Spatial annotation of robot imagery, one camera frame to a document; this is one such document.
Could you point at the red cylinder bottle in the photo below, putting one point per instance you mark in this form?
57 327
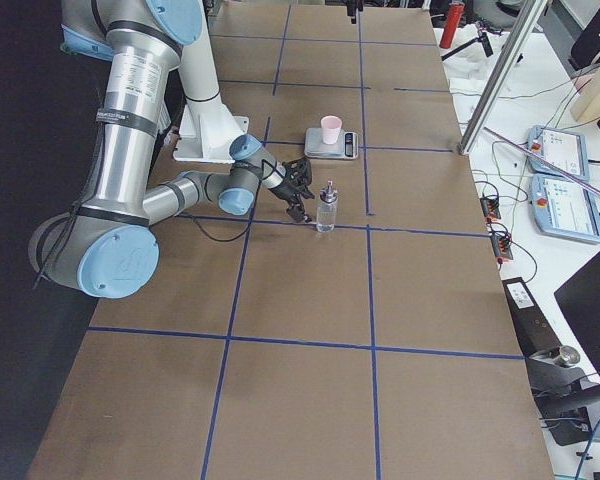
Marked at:
453 18

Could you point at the green handled reacher grabber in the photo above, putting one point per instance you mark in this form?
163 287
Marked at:
542 161

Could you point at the silver digital kitchen scale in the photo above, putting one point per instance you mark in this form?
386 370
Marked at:
345 148

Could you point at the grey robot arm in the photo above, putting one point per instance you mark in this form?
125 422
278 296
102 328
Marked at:
104 245

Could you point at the black tripod stick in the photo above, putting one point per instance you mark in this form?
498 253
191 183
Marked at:
481 38

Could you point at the pink plastic cup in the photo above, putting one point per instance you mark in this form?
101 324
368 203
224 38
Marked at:
330 129

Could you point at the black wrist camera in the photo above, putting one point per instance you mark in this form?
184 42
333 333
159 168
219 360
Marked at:
298 171

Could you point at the aluminium frame post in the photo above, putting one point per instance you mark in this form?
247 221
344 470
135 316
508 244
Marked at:
516 40

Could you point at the far blue teach pendant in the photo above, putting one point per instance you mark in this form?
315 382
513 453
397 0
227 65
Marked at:
562 148

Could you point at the black monitor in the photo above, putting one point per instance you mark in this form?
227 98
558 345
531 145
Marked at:
579 301

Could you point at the blue teach pendant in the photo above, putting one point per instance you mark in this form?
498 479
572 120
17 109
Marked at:
562 148
563 209

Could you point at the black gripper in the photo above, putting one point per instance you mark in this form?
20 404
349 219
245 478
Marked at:
282 188

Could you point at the near blue teach pendant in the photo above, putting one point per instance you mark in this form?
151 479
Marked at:
563 209

